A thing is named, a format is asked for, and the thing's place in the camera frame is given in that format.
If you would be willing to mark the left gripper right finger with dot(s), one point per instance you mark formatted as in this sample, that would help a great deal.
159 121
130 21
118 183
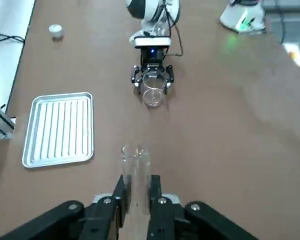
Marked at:
170 220

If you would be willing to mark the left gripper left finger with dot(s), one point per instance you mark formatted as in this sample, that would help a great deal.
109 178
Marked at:
102 215

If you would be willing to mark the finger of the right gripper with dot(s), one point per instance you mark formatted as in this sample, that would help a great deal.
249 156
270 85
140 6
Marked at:
170 75
136 77

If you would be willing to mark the clear glass beaker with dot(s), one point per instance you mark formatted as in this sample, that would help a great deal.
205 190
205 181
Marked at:
153 97

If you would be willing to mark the clear glass test tube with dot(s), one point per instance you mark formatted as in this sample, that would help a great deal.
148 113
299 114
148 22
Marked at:
136 170

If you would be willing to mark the small white jar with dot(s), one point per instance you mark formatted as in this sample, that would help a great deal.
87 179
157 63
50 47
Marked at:
56 30

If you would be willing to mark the ribbed metal tray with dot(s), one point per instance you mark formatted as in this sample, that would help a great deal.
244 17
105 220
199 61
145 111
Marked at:
57 130

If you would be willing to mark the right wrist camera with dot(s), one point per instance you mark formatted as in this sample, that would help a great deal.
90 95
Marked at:
152 42

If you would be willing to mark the aluminium frame post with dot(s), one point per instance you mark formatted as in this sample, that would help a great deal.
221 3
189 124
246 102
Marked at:
0 120

